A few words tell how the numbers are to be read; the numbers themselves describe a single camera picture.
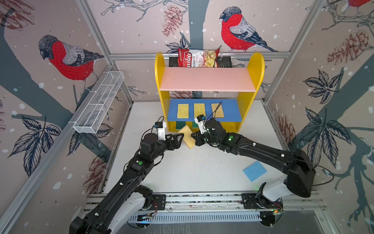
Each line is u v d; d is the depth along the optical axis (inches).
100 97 31.8
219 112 36.7
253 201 28.8
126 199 18.4
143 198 24.3
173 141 26.4
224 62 35.8
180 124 41.0
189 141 29.4
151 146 22.0
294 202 29.5
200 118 27.4
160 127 26.2
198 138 27.1
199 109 37.4
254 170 32.5
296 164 16.6
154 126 25.8
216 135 23.2
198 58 33.8
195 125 28.0
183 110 37.4
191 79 29.9
